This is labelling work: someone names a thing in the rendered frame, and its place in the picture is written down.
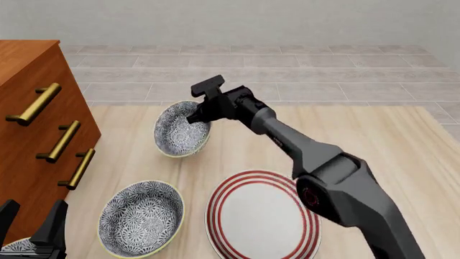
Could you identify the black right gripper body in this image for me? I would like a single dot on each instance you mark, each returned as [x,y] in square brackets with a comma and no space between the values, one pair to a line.
[217,108]

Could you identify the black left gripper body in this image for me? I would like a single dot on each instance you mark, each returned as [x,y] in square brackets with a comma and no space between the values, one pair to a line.
[50,251]

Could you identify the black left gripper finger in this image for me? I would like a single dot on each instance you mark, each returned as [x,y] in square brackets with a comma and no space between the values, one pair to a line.
[8,218]
[52,226]

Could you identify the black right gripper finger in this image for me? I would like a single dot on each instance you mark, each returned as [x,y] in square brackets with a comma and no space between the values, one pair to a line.
[196,116]

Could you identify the patterned black white bowl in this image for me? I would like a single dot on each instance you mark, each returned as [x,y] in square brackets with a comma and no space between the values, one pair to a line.
[176,135]
[18,246]
[143,215]

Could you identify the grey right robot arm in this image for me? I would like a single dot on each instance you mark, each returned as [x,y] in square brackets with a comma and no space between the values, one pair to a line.
[323,162]

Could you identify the white plate with red rings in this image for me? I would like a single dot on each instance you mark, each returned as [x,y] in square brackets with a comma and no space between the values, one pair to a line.
[258,215]

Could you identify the wooden cabinet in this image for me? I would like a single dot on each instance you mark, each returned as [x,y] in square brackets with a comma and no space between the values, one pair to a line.
[28,70]

